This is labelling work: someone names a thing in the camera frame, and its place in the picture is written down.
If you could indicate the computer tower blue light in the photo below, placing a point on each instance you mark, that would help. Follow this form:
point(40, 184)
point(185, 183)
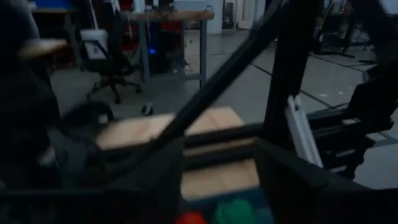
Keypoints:
point(154, 49)

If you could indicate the wooden desk grey legs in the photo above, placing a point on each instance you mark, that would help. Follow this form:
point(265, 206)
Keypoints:
point(174, 15)

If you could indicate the green toy produce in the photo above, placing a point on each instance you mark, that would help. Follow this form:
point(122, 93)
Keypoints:
point(234, 213)

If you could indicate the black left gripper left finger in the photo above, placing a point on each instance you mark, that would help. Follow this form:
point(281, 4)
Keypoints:
point(93, 205)

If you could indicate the black frame post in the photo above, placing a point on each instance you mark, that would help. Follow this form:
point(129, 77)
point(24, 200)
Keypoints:
point(289, 62)

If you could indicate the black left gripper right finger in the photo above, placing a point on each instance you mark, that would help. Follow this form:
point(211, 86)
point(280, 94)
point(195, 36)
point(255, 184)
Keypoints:
point(311, 199)

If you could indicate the large red toy strawberry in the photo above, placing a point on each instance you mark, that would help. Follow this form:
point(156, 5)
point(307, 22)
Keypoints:
point(191, 218)

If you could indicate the black diagonal frame strut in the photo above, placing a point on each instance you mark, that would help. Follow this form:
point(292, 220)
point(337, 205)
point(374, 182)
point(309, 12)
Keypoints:
point(217, 87)

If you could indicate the teal plastic tupperware container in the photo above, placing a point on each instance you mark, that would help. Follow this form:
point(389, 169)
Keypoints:
point(224, 194)

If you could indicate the white frame bracket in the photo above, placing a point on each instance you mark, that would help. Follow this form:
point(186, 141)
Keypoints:
point(303, 133)

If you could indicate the black office chair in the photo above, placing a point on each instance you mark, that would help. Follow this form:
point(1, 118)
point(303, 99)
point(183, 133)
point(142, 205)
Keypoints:
point(105, 65)

